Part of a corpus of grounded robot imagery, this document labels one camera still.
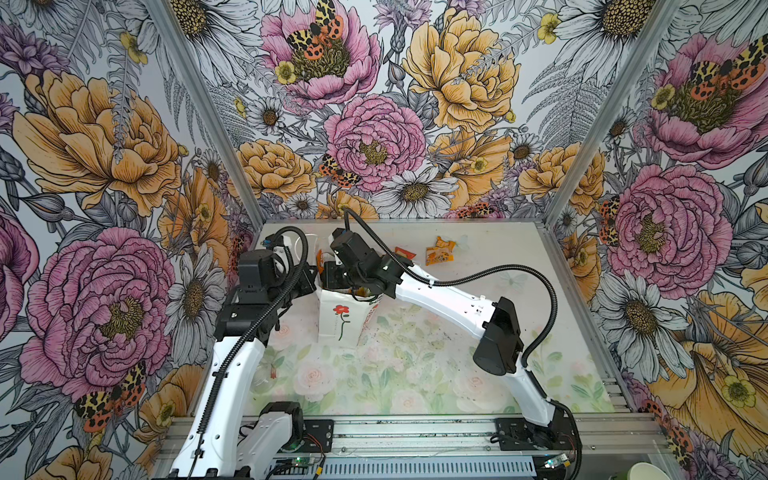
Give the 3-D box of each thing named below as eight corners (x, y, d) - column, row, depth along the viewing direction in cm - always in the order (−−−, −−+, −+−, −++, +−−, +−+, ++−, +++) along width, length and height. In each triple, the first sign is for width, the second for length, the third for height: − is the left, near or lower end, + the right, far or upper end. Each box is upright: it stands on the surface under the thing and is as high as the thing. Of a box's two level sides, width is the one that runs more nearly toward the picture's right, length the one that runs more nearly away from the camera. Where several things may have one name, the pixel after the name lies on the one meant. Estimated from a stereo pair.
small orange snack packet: (425, 265, 110) (426, 260, 108) (423, 240, 117) (424, 236, 115) (457, 265, 110) (458, 261, 108) (453, 241, 117) (454, 236, 115)
